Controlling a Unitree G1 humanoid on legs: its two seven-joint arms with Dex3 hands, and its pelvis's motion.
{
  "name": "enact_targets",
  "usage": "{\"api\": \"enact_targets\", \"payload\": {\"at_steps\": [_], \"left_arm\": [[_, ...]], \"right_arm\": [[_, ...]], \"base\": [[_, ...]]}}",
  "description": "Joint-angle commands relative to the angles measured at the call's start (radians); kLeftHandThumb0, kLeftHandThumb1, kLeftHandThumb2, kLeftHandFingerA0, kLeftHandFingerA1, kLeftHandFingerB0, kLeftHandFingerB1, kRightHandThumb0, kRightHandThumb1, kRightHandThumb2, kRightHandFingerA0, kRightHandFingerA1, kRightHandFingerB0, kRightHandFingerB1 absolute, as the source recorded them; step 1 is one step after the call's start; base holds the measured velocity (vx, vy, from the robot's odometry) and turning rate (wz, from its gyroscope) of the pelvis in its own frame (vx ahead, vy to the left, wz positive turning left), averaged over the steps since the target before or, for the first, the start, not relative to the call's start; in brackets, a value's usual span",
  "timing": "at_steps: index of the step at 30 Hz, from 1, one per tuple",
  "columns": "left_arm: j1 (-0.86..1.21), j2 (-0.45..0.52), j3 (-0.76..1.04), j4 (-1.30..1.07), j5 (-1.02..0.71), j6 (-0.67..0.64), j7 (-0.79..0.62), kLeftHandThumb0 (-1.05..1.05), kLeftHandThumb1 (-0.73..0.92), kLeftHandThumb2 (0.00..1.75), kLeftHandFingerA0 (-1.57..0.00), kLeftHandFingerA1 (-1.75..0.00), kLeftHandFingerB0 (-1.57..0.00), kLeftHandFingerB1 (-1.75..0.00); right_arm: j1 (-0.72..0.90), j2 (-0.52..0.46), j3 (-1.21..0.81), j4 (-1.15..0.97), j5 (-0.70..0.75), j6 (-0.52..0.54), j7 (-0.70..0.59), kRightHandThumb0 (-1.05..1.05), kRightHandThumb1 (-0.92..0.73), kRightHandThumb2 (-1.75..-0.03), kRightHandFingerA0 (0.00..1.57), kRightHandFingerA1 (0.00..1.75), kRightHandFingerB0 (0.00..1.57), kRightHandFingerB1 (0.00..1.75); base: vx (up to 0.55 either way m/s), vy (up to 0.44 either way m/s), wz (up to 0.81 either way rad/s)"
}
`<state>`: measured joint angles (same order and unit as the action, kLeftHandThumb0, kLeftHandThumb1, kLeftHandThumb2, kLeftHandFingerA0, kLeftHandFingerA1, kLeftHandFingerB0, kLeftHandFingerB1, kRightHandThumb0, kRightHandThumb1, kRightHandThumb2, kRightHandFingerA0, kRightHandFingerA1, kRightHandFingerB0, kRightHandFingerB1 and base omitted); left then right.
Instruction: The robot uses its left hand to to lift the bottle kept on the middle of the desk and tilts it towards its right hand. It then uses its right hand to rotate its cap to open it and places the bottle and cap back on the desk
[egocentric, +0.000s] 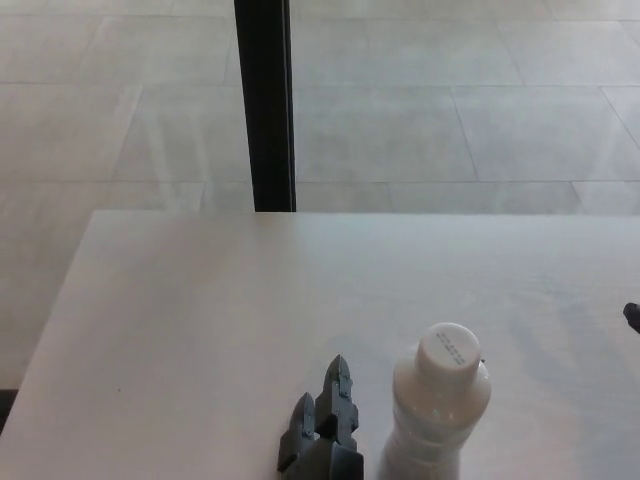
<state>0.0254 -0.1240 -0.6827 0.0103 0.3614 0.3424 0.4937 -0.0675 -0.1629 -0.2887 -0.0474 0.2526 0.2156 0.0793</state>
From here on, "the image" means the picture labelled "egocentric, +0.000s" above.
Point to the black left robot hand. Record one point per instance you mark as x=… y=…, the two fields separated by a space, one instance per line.
x=325 y=450

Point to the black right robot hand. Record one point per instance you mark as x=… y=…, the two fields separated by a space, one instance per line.
x=635 y=315

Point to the white plastic bottle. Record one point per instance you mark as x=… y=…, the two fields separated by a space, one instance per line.
x=430 y=425

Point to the white screw cap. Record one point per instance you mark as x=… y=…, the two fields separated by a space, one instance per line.
x=447 y=352

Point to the black vertical post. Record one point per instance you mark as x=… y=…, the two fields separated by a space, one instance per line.
x=265 y=105

